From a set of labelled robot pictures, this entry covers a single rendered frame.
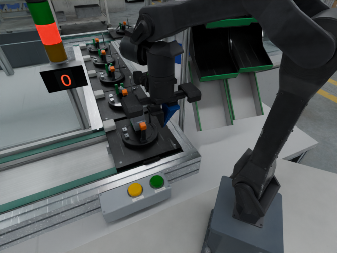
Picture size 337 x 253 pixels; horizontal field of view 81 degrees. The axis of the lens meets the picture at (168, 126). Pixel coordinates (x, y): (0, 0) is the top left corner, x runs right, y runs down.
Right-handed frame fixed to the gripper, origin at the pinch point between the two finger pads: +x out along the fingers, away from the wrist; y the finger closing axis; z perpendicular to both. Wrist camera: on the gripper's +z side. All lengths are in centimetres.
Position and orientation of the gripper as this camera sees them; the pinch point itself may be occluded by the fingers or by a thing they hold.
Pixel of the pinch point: (162, 116)
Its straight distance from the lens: 50.3
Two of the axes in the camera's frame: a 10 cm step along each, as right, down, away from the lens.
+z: -4.1, -6.0, 6.9
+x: 0.0, 7.5, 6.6
